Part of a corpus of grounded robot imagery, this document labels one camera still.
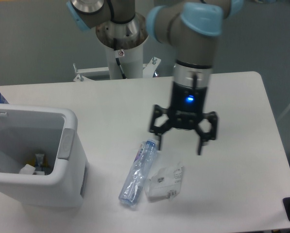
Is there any white plastic trash can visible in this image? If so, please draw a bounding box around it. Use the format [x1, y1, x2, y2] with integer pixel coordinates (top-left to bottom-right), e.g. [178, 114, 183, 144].
[0, 104, 89, 207]

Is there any trash inside the can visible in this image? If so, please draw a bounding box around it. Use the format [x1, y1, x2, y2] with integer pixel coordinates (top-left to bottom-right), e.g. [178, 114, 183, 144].
[19, 153, 53, 176]

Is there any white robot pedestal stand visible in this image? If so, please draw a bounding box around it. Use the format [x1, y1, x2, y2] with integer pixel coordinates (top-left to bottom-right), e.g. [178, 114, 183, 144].
[72, 12, 179, 82]

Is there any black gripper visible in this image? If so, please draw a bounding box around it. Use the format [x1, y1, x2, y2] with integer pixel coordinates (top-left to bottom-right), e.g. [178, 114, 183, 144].
[149, 82, 219, 155]

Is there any clear plastic packaging bag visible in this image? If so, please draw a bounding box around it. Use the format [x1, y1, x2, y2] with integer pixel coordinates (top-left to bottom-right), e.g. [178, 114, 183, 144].
[144, 162, 184, 202]

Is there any black cable on pedestal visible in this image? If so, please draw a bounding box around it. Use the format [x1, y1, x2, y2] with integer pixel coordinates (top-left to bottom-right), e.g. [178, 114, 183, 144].
[112, 37, 127, 80]

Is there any empty clear plastic bottle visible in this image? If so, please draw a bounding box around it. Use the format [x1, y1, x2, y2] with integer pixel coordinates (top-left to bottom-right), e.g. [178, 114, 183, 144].
[119, 139, 157, 206]

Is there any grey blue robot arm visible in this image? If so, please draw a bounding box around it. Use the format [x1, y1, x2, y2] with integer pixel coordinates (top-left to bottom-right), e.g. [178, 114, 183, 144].
[66, 0, 244, 152]

